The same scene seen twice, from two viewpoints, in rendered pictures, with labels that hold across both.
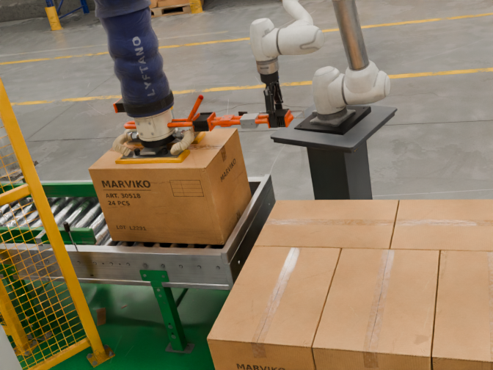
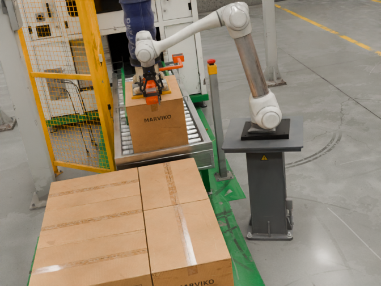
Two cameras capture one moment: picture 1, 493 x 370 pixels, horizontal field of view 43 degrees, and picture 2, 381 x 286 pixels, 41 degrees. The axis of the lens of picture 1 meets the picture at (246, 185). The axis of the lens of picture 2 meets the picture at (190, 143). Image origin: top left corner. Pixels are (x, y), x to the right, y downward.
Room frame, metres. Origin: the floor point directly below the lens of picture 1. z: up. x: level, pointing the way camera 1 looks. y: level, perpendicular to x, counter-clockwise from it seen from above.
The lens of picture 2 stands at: (1.17, -2.96, 2.08)
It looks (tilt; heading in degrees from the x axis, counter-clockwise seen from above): 24 degrees down; 61
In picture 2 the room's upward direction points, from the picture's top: 8 degrees counter-clockwise
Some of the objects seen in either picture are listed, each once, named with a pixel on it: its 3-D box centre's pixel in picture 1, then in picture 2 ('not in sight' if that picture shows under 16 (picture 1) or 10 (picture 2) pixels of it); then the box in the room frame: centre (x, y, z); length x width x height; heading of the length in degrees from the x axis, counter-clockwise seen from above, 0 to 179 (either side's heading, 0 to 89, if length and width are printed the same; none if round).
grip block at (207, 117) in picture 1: (204, 121); (149, 82); (2.61, 0.12, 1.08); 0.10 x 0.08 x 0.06; 156
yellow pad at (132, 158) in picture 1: (151, 153); (136, 88); (2.63, 0.39, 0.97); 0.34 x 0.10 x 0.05; 66
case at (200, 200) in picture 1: (174, 185); (155, 114); (2.72, 0.34, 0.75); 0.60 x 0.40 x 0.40; 65
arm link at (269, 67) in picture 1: (267, 64); (147, 61); (2.47, -0.18, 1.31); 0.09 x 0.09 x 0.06
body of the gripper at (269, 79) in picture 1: (270, 81); (149, 72); (2.47, -0.18, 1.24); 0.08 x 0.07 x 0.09; 155
